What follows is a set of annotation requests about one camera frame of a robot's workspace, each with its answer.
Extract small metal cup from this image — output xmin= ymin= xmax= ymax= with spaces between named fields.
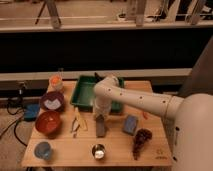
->
xmin=92 ymin=144 xmax=106 ymax=160

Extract wooden table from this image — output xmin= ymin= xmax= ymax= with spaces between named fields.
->
xmin=22 ymin=81 xmax=172 ymax=167

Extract dark brown grape bunch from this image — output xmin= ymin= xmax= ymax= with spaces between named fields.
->
xmin=132 ymin=129 xmax=152 ymax=160

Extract orange cup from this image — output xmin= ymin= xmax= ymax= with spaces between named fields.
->
xmin=49 ymin=75 xmax=63 ymax=91

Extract black cables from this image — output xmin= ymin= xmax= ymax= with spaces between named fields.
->
xmin=0 ymin=84 xmax=29 ymax=148

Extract blue plastic cup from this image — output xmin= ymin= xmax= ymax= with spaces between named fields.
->
xmin=34 ymin=141 xmax=52 ymax=160

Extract blue sponge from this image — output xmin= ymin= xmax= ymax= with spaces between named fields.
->
xmin=123 ymin=115 xmax=138 ymax=135

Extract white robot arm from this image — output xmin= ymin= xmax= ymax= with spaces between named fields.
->
xmin=93 ymin=75 xmax=213 ymax=171

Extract red bowl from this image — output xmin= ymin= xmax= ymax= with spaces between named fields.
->
xmin=35 ymin=110 xmax=61 ymax=135

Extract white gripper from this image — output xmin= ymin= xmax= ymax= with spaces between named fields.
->
xmin=93 ymin=97 xmax=112 ymax=137

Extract green plastic tray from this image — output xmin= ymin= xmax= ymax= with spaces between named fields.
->
xmin=70 ymin=74 xmax=125 ymax=113

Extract blue power box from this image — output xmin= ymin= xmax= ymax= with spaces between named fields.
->
xmin=24 ymin=104 xmax=40 ymax=121

